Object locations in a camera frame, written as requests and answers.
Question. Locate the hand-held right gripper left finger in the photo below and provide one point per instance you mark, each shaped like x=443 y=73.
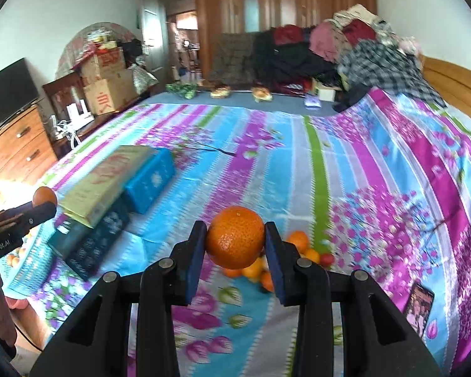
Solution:
x=194 y=259

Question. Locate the dark blue patterned box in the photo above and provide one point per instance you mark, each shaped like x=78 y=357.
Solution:
x=90 y=239

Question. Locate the pile of small oranges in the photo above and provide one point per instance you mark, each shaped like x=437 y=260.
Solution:
x=298 y=241

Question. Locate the pile of clothes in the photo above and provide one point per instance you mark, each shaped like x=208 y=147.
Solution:
x=337 y=55

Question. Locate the wooden dresser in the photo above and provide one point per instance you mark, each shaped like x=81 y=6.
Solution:
x=15 y=153

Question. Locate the floral striped bedsheet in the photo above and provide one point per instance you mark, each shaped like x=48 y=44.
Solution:
x=259 y=157

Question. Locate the person's left hand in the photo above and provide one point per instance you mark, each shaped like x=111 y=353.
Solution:
x=2 y=310

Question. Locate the dark plaid blanket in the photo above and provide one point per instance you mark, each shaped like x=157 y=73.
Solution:
x=231 y=59

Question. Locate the small orange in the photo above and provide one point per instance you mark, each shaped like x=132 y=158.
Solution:
x=44 y=195

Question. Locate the yellow-green flat box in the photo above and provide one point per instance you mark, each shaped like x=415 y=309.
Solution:
x=102 y=182

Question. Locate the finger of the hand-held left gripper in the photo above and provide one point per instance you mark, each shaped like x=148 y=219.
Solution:
x=35 y=214

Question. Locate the cardboard box with red print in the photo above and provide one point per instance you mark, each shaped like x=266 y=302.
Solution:
x=104 y=65

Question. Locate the silver gift bag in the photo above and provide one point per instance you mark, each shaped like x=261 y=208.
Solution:
x=143 y=78

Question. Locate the white router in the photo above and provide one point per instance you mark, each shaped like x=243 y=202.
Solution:
x=78 y=112

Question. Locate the small blue-white packet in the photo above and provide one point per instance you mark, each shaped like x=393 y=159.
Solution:
x=312 y=101

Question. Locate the black television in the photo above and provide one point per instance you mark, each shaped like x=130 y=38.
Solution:
x=8 y=94

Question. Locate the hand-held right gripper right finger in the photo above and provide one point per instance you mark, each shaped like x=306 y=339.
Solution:
x=274 y=263

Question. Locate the heap of oranges and plums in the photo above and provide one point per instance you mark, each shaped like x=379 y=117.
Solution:
x=15 y=260

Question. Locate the round floral tabletop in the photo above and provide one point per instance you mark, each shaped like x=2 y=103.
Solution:
x=76 y=43

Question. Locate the smartphone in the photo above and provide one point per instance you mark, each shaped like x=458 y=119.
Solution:
x=419 y=310

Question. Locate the bright blue patterned box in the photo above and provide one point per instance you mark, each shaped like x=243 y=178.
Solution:
x=151 y=182

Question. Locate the yellow snack bag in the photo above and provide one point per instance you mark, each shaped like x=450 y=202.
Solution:
x=261 y=94

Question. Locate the large orange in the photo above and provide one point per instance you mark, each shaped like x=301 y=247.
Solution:
x=235 y=237

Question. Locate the green snack bag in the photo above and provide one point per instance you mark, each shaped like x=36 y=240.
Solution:
x=182 y=89

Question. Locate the brown wooden wardrobe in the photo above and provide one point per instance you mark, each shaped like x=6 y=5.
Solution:
x=282 y=0

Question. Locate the wooden headboard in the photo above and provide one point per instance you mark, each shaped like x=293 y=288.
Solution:
x=451 y=82

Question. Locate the small orange snack bag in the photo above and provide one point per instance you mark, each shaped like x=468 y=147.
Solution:
x=220 y=92

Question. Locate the large plain cardboard box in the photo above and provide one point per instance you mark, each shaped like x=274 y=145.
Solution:
x=110 y=96

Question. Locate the dark wooden side cabinet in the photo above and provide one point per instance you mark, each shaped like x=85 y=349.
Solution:
x=61 y=94

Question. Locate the small white box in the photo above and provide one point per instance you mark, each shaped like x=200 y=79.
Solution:
x=326 y=95

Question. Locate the grey room door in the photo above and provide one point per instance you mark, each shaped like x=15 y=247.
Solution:
x=151 y=35

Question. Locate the light blue plastic basket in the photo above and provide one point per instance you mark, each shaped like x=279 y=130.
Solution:
x=27 y=263

